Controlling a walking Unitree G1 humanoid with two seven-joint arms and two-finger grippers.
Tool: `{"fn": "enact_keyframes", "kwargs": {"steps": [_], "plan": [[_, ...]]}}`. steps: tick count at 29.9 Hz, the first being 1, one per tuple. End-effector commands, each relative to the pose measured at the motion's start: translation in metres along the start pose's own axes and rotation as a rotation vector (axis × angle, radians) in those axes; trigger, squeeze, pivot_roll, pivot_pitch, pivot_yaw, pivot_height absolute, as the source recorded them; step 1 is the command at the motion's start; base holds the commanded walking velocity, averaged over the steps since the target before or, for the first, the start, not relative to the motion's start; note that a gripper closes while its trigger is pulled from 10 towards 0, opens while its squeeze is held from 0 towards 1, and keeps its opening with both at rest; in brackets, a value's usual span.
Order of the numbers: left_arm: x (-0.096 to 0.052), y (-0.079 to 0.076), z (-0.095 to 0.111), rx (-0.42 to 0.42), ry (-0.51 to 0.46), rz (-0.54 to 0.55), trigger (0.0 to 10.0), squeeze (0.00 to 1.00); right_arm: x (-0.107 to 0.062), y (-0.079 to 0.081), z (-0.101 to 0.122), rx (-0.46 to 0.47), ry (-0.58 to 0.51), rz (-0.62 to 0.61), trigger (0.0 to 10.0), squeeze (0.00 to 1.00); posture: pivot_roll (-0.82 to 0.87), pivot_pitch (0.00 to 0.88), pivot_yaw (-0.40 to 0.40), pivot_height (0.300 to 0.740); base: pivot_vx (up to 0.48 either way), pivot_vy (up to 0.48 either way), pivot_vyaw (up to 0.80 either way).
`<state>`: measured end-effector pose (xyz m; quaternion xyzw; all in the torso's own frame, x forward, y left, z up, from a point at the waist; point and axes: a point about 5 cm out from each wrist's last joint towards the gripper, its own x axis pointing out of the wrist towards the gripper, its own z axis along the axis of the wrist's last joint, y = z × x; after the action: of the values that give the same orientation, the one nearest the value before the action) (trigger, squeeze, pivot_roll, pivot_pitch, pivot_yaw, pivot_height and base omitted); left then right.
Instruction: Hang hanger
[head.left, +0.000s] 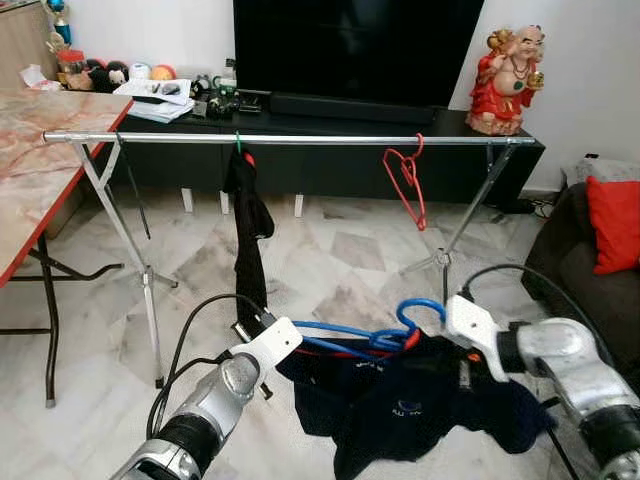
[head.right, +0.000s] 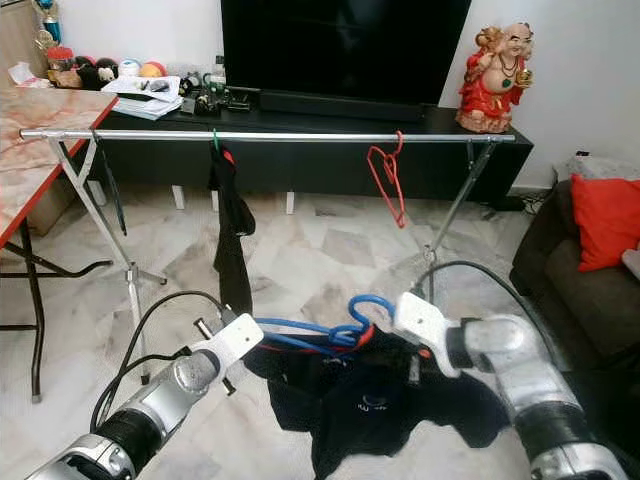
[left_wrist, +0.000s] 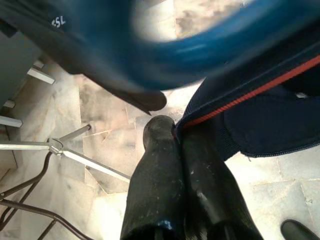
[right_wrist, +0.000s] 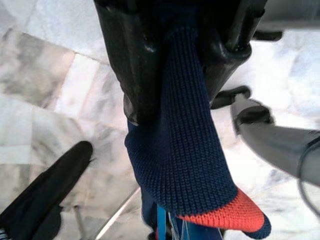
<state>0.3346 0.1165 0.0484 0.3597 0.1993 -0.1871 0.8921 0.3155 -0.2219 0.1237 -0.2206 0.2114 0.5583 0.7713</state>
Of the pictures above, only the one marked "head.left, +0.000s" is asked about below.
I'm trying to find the black soundbar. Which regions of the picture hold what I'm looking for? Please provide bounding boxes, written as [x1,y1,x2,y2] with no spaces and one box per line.
[267,91,437,124]

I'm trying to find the black shirt white lettering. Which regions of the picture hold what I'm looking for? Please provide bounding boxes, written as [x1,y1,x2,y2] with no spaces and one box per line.
[221,147,277,313]

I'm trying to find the marble pattern folding table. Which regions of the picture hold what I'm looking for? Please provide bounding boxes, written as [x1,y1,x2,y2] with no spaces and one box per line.
[0,87,137,411]

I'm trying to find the light wood sideboard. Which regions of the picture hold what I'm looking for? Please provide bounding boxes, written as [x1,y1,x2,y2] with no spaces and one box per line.
[0,3,59,83]

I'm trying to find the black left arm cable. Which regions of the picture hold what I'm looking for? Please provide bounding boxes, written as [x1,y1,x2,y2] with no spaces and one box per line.
[146,291,273,443]

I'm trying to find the stack of papers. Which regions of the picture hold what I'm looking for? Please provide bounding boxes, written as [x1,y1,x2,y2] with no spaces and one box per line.
[111,78,197,124]

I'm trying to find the black thin hanger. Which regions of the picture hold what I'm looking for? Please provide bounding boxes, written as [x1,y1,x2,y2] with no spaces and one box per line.
[116,133,154,242]

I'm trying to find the black low tv console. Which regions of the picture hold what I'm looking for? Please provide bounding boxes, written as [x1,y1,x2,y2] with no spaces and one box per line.
[93,95,547,208]

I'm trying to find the red laughing buddha statue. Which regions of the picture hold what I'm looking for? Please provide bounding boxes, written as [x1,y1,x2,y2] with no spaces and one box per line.
[464,24,549,137]

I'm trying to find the black stand leg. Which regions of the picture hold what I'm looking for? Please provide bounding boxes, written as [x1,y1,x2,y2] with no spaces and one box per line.
[540,395,583,480]

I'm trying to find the silver metal clothes rack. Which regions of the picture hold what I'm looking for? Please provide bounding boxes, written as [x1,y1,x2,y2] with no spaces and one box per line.
[41,127,542,391]

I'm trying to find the black white plush ball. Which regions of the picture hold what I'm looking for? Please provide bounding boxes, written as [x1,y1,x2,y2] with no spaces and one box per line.
[106,62,131,91]

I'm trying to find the navy shirt orange trim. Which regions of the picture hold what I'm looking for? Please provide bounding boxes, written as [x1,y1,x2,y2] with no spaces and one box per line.
[274,325,557,480]

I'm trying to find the red lid snack jar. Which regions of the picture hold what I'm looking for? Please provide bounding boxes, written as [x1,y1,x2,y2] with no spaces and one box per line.
[54,47,90,92]

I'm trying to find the large black television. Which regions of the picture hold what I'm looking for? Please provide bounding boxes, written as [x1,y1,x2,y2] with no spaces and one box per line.
[231,0,487,108]

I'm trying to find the dark grey fabric sofa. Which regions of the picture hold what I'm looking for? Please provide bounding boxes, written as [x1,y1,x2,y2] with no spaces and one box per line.
[519,180,640,386]

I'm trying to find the blue plastic hanger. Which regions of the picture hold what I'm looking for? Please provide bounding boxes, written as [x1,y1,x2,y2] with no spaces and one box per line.
[289,296,449,362]

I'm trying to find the red square cushion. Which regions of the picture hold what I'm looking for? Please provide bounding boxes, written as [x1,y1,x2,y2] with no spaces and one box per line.
[584,175,640,277]

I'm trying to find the red plastic hanger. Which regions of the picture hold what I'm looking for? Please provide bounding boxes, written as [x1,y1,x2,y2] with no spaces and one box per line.
[381,133,430,233]

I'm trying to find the pink tissue pack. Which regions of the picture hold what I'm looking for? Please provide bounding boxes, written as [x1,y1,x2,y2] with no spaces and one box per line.
[19,64,62,94]

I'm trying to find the blue gold trophy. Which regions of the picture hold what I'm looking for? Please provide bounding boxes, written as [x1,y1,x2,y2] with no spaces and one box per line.
[44,0,74,47]

